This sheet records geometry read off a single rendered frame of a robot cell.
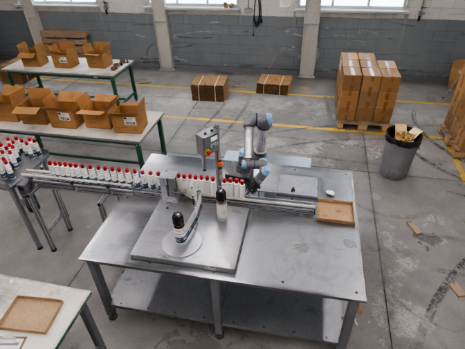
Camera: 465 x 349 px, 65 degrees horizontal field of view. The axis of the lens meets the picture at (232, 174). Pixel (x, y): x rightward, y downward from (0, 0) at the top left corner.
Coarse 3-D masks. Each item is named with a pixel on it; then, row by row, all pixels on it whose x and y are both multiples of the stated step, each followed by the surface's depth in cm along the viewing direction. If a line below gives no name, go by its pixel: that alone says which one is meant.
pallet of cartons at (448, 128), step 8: (464, 64) 515; (464, 72) 512; (464, 80) 510; (456, 88) 535; (464, 88) 510; (456, 96) 533; (464, 96) 506; (456, 104) 531; (464, 104) 505; (448, 112) 555; (456, 112) 532; (464, 112) 504; (448, 120) 552; (456, 120) 527; (464, 120) 500; (440, 128) 569; (448, 128) 552; (456, 128) 523; (464, 128) 498; (448, 136) 538; (456, 136) 523; (464, 136) 496; (448, 144) 540; (456, 144) 523; (464, 144) 500; (456, 152) 510; (464, 152) 509
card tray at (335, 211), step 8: (320, 200) 320; (328, 200) 319; (336, 200) 317; (320, 208) 313; (328, 208) 313; (336, 208) 313; (344, 208) 312; (352, 208) 311; (320, 216) 306; (328, 216) 305; (336, 216) 305; (344, 216) 305; (352, 216) 304; (352, 224) 296
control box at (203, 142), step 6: (210, 132) 297; (216, 132) 298; (198, 138) 295; (204, 138) 291; (198, 144) 299; (204, 144) 294; (198, 150) 303; (204, 150) 297; (210, 150) 302; (216, 150) 307; (204, 156) 301
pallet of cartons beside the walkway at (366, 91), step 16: (352, 64) 582; (368, 64) 580; (384, 64) 578; (336, 80) 663; (352, 80) 549; (368, 80) 545; (384, 80) 541; (400, 80) 537; (336, 96) 629; (352, 96) 564; (368, 96) 559; (384, 96) 554; (336, 112) 635; (352, 112) 579; (368, 112) 573; (384, 112) 568; (384, 128) 580
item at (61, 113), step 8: (48, 96) 451; (64, 96) 466; (72, 96) 465; (48, 104) 450; (56, 104) 465; (64, 104) 468; (72, 104) 466; (48, 112) 448; (56, 112) 446; (64, 112) 444; (72, 112) 443; (56, 120) 453; (64, 120) 451; (72, 120) 449; (80, 120) 463; (72, 128) 456
